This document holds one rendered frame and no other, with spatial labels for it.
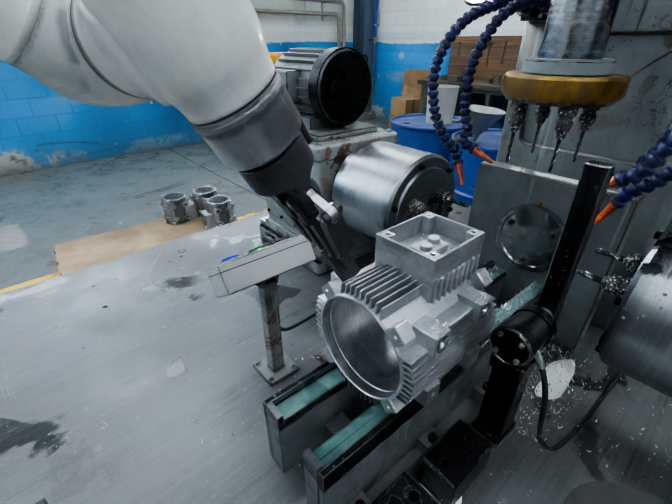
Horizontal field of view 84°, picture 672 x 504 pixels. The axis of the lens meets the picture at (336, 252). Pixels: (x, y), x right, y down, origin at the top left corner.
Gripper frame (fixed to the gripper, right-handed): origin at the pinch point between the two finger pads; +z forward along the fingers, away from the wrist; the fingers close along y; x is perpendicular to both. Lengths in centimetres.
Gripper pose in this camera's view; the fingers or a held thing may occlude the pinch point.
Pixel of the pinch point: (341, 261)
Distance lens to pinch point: 51.4
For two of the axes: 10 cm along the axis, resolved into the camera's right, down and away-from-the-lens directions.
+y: -6.4, -3.8, 6.7
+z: 3.9, 5.9, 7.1
